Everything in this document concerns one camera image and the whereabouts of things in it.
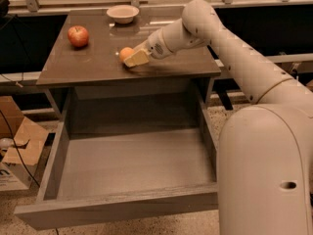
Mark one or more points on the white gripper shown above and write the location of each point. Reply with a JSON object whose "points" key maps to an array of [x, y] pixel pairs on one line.
{"points": [[156, 46]]}

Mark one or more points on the orange fruit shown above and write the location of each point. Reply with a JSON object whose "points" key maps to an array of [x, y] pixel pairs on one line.
{"points": [[125, 53]]}

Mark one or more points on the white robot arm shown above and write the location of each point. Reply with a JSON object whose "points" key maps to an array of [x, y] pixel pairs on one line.
{"points": [[265, 150]]}

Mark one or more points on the cardboard box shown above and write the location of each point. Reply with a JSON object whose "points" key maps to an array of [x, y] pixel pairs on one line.
{"points": [[22, 142]]}

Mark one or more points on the red apple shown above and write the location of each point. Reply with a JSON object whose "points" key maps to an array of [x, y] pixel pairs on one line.
{"points": [[78, 36]]}

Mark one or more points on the open grey drawer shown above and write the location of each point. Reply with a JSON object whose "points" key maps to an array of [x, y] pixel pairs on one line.
{"points": [[124, 158]]}

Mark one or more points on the grey cabinet with counter top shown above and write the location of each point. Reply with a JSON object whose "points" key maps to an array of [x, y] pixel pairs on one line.
{"points": [[95, 71]]}

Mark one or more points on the white bowl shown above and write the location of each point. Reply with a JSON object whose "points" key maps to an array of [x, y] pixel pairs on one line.
{"points": [[123, 14]]}

